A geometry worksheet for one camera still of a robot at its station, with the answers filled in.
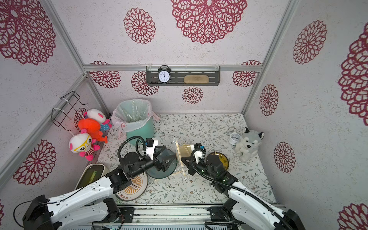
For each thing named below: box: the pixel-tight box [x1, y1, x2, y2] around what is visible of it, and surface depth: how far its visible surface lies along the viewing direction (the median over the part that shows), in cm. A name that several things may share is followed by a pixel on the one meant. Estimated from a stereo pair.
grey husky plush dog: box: [235, 127, 265, 163], surface depth 85 cm
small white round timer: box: [228, 131, 241, 146], surface depth 103 cm
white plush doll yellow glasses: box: [69, 128, 101, 161], surface depth 83 cm
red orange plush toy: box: [77, 118, 108, 144], surface depth 91 cm
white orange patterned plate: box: [114, 172, 149, 202], surface depth 82 cm
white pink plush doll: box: [83, 108, 113, 132], surface depth 97 cm
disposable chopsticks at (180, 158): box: [174, 139, 186, 177], surface depth 74 cm
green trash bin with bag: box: [110, 98, 161, 141], surface depth 90 cm
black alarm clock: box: [157, 65, 172, 84], surface depth 92 cm
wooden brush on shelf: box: [183, 74, 210, 84], surface depth 93 cm
